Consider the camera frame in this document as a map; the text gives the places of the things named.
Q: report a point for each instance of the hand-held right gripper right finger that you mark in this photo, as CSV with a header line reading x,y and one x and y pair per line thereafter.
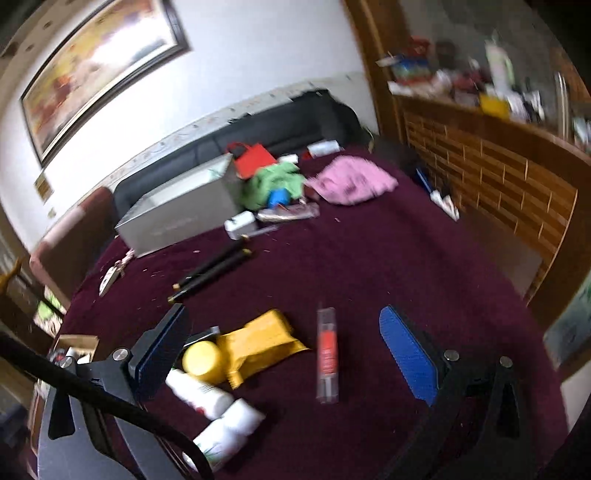
x,y
408,355

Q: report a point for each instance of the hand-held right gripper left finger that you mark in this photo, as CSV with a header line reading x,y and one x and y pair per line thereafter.
x,y
159,355

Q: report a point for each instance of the yellow round container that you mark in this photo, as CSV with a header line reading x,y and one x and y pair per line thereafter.
x,y
202,362

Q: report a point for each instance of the white bottle red label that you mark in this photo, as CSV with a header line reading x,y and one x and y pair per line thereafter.
x,y
198,394

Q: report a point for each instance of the clear plastic box red insert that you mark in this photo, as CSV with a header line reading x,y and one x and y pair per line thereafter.
x,y
328,355

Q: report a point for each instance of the white bottle green label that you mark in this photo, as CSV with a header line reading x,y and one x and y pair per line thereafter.
x,y
226,434

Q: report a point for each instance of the white car key remote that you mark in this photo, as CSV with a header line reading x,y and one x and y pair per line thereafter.
x,y
110,279

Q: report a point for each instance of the black marker olive yellow cap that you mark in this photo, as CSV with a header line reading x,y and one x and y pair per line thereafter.
x,y
217,261
212,274

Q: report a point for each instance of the yellow packet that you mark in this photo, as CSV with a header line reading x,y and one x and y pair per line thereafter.
x,y
258,341

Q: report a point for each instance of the green patterned cushion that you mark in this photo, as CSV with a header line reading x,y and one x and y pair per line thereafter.
x,y
48,316

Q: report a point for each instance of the grey shoe box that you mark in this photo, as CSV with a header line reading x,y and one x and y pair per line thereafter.
x,y
175,217

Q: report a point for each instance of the brown armchair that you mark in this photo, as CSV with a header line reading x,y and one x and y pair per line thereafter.
x,y
69,240

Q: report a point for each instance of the white plug charger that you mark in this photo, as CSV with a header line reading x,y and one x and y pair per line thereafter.
x,y
240,226

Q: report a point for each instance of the pink cloth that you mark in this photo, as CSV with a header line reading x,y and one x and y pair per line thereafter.
x,y
351,180

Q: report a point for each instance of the shiny foil packet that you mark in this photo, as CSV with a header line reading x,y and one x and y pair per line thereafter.
x,y
288,212

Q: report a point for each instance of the small blue object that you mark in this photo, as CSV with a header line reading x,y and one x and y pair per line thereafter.
x,y
278,197

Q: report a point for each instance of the wooden counter cabinet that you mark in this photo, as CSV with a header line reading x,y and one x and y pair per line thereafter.
x,y
498,175

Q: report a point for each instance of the green cloth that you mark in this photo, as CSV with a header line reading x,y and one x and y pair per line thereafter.
x,y
272,180

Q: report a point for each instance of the red bag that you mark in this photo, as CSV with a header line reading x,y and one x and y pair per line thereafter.
x,y
251,161

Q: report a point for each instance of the black leather sofa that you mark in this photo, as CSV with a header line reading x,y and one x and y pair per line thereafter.
x,y
258,129

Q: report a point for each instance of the yellow box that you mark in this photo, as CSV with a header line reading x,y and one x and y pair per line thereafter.
x,y
495,104

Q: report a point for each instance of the colourful cardboard boxes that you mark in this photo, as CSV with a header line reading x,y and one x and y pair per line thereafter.
x,y
406,64

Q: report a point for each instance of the framed painting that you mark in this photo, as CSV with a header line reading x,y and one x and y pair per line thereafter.
x,y
101,69

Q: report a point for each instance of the white jug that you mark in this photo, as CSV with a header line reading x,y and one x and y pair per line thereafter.
x,y
499,67

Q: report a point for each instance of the yellow wall plaque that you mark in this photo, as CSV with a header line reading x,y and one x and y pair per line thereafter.
x,y
43,187

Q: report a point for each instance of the wooden door frame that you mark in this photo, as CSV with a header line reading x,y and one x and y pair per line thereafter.
x,y
369,69

